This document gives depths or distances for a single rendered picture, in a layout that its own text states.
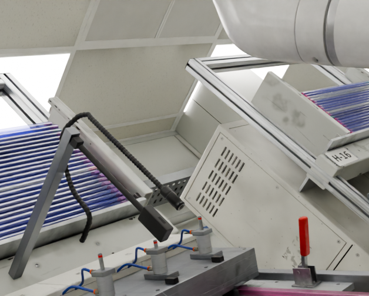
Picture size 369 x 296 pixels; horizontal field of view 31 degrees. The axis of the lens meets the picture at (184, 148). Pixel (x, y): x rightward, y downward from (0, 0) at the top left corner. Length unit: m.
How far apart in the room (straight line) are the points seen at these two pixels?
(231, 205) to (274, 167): 0.20
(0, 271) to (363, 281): 0.55
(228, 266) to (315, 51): 0.43
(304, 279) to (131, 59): 2.92
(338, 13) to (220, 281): 0.48
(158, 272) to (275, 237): 1.09
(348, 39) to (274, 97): 1.38
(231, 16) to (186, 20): 3.22
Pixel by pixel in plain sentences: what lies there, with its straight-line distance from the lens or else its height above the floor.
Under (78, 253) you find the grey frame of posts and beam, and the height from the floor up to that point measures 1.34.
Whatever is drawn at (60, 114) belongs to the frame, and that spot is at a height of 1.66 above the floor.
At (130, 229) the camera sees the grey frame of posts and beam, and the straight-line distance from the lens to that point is 1.24.
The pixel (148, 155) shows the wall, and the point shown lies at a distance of 4.31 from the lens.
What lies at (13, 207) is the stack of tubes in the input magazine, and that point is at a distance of 1.14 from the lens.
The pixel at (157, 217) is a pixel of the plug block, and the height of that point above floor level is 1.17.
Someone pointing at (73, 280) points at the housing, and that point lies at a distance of 1.01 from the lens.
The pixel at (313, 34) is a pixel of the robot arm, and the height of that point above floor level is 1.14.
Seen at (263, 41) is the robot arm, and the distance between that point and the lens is 0.76.
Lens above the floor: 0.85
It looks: 25 degrees up
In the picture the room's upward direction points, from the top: 47 degrees counter-clockwise
